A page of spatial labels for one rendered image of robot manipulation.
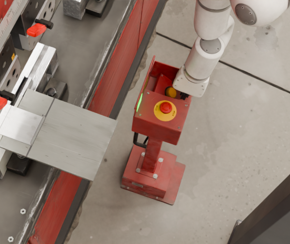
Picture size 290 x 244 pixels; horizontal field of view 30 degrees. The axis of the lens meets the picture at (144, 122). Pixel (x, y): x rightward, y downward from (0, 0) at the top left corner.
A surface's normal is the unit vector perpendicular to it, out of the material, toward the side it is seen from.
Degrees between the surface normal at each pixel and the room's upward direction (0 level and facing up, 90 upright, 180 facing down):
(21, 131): 0
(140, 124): 90
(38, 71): 0
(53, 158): 0
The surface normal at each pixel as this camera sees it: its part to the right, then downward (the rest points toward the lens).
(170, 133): -0.31, 0.86
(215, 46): 0.18, -0.36
